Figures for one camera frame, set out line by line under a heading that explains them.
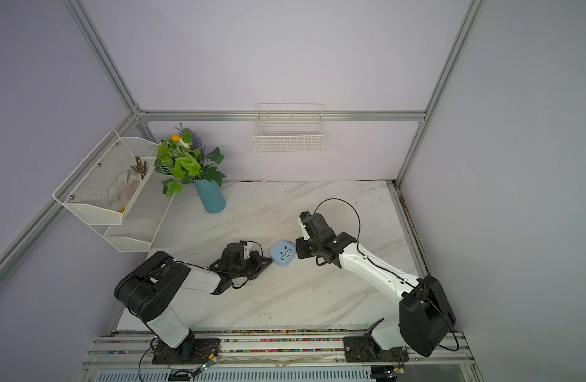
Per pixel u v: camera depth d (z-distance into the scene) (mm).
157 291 470
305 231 663
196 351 726
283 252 927
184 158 788
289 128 973
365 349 728
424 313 413
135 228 901
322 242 623
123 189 778
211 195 1010
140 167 819
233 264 742
